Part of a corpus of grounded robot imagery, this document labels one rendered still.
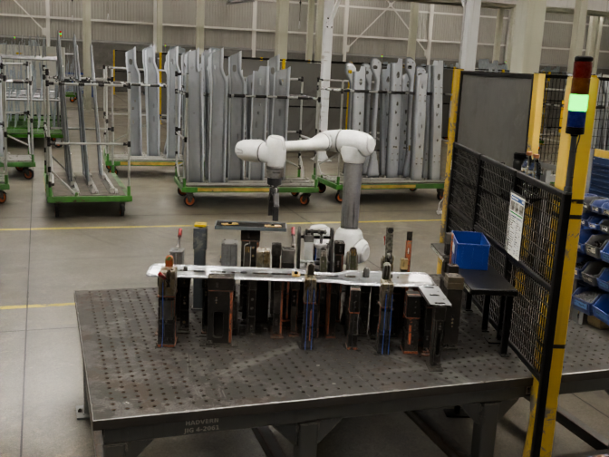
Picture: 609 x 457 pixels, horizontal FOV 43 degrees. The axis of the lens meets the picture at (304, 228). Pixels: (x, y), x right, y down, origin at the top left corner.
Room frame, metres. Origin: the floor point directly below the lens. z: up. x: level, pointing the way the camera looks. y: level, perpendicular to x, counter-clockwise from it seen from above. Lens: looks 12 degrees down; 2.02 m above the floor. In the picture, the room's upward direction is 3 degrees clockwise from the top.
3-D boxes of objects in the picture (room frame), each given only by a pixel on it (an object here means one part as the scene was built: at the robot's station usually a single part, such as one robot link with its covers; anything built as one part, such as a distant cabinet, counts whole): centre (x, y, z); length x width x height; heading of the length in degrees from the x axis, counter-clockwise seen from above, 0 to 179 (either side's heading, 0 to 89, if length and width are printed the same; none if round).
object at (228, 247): (3.75, 0.37, 0.90); 0.13 x 0.10 x 0.41; 3
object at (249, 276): (3.59, 0.05, 1.00); 1.38 x 0.22 x 0.02; 93
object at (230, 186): (10.86, 0.88, 0.88); 1.91 x 1.00 x 1.76; 106
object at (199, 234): (3.91, 0.54, 0.92); 0.08 x 0.08 x 0.44; 3
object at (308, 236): (3.81, -0.06, 0.94); 0.18 x 0.13 x 0.49; 93
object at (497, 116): (6.16, -1.44, 1.00); 1.34 x 0.14 x 2.00; 19
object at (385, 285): (3.42, -0.39, 0.87); 0.12 x 0.09 x 0.35; 3
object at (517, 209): (3.56, -0.99, 1.30); 0.23 x 0.02 x 0.31; 3
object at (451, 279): (3.51, -0.72, 0.88); 0.08 x 0.08 x 0.36; 3
